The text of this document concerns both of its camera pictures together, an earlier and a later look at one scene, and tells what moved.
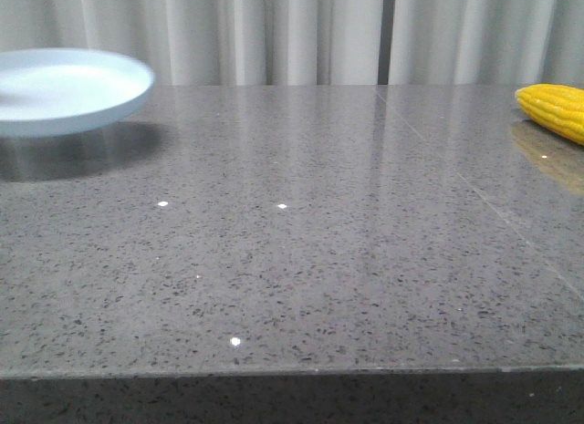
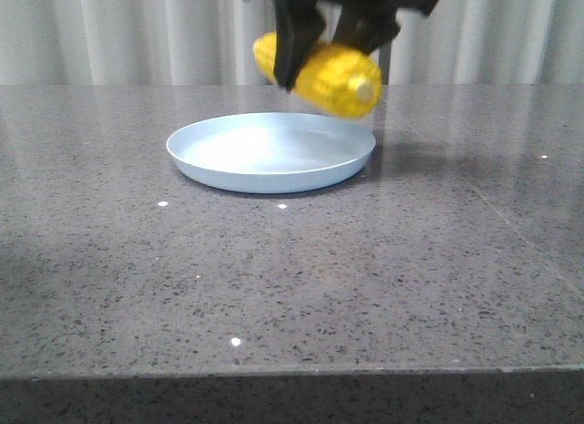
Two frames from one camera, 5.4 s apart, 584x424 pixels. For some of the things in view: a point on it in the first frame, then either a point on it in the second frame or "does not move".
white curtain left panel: x=208 y=36 does not move
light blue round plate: x=52 y=91 to x=273 y=152
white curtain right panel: x=487 y=36 does not move
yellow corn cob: x=559 y=108 to x=335 y=78
